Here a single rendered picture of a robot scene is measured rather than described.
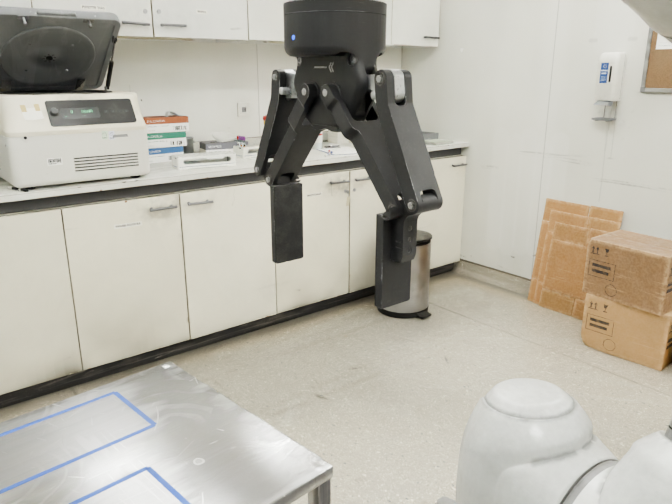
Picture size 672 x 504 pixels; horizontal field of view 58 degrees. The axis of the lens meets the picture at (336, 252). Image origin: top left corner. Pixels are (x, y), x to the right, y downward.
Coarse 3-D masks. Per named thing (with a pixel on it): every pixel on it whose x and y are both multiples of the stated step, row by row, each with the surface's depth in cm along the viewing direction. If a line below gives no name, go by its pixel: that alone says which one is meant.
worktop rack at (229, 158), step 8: (208, 152) 299; (216, 152) 299; (224, 152) 299; (232, 152) 298; (176, 160) 283; (200, 160) 298; (208, 160) 300; (216, 160) 302; (224, 160) 305; (232, 160) 297; (176, 168) 285; (184, 168) 285; (192, 168) 287
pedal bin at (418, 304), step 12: (420, 240) 329; (420, 252) 331; (420, 264) 334; (420, 276) 336; (420, 288) 338; (408, 300) 338; (420, 300) 340; (384, 312) 345; (396, 312) 341; (408, 312) 340; (420, 312) 342
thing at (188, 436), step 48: (144, 384) 107; (192, 384) 107; (0, 432) 92; (48, 432) 92; (96, 432) 92; (144, 432) 92; (192, 432) 92; (240, 432) 92; (0, 480) 82; (48, 480) 82; (96, 480) 82; (144, 480) 82; (192, 480) 82; (240, 480) 82; (288, 480) 82
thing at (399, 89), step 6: (396, 72) 40; (402, 72) 40; (372, 78) 41; (396, 78) 40; (402, 78) 40; (372, 84) 41; (396, 84) 40; (402, 84) 40; (372, 90) 42; (396, 90) 40; (402, 90) 40; (372, 96) 41; (396, 96) 40; (402, 96) 40; (396, 102) 41
